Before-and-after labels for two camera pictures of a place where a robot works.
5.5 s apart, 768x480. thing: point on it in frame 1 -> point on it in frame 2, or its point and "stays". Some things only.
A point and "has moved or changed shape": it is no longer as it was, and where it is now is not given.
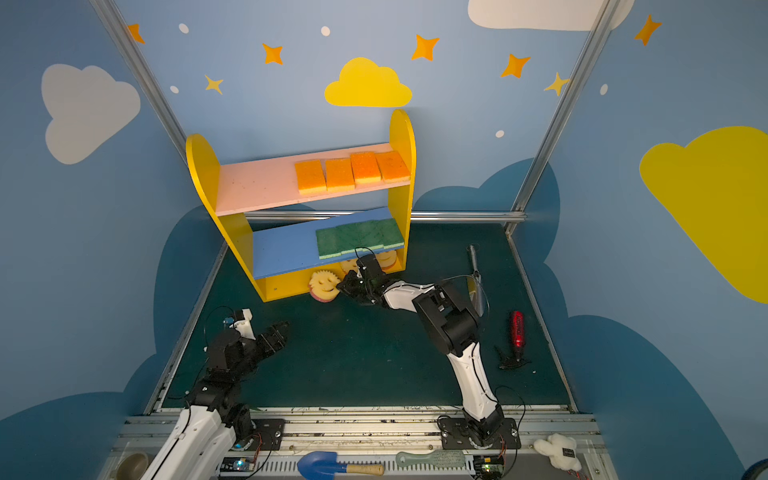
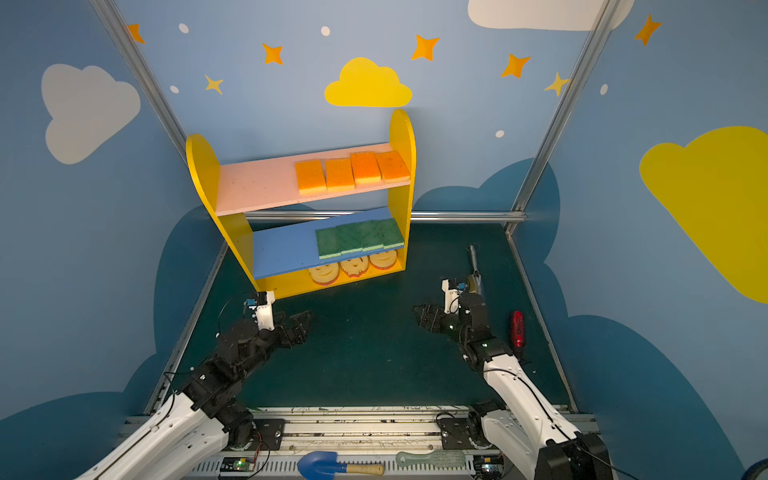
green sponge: x=350 y=237 stays
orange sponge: x=340 y=174 stays
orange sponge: x=310 y=177 stays
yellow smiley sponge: x=323 y=286 has moved or changed shape
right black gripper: x=358 y=285 -> x=442 y=319
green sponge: x=332 y=241 stays
